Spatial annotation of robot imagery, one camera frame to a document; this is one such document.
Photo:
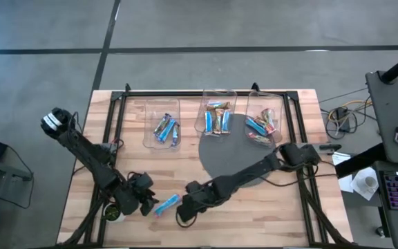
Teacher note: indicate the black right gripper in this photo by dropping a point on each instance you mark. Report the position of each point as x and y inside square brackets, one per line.
[195, 198]

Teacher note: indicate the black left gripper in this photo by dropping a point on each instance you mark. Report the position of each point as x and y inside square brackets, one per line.
[143, 183]

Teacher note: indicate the blue and purple granola bar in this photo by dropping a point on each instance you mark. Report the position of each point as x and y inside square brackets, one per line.
[175, 135]

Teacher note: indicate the green and red granola bar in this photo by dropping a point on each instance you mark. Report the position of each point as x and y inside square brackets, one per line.
[269, 114]
[161, 124]

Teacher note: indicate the multicolour granola bar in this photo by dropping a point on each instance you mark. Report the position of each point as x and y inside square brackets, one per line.
[264, 125]

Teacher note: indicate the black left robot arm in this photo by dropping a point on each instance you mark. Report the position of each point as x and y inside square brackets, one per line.
[88, 159]

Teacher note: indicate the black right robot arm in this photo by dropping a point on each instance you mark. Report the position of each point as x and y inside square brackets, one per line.
[247, 173]

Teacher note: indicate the white pot with plant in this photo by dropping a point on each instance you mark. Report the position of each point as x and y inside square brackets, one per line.
[112, 216]

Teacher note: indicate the grey round mat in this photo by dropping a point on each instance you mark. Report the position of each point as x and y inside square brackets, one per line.
[230, 155]

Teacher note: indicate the clear plastic bin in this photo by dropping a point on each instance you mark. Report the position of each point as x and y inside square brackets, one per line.
[200, 117]
[278, 103]
[150, 110]

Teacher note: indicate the white paper sheet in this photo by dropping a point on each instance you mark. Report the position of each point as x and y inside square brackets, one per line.
[345, 183]

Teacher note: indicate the white paper napkin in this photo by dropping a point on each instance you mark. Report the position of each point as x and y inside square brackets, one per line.
[361, 188]

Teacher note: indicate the black power adapter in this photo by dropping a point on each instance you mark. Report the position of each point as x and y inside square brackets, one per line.
[342, 119]

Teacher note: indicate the black slanted bar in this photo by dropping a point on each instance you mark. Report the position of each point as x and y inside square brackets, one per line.
[361, 160]

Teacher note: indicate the white cup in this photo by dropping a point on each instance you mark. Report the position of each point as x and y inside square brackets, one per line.
[370, 182]

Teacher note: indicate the black caster wheel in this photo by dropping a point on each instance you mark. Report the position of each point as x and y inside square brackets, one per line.
[380, 231]

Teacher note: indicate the black metal table frame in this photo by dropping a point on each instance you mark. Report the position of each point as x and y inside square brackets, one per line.
[202, 93]

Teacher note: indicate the grey stand base plate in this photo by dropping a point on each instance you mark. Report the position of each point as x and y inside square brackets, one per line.
[385, 114]

